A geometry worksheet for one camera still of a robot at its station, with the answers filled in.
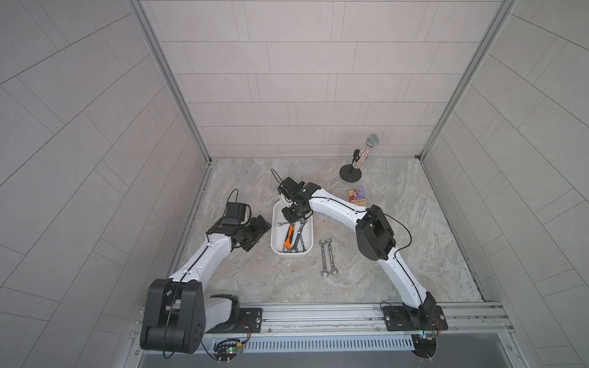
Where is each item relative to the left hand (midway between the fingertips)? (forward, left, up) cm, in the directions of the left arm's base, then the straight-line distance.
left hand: (269, 227), depth 87 cm
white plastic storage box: (0, -3, -5) cm, 6 cm away
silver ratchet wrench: (+3, -5, -3) cm, 7 cm away
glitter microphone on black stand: (+31, -36, -3) cm, 48 cm away
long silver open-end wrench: (-15, -21, -5) cm, 26 cm away
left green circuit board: (-37, +9, -4) cm, 38 cm away
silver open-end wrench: (-13, -24, -5) cm, 28 cm away
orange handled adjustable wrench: (-6, -7, -4) cm, 10 cm away
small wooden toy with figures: (+16, -37, -1) cm, 40 cm away
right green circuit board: (-36, -50, -6) cm, 62 cm away
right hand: (+7, -7, -4) cm, 11 cm away
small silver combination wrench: (-6, -10, -5) cm, 13 cm away
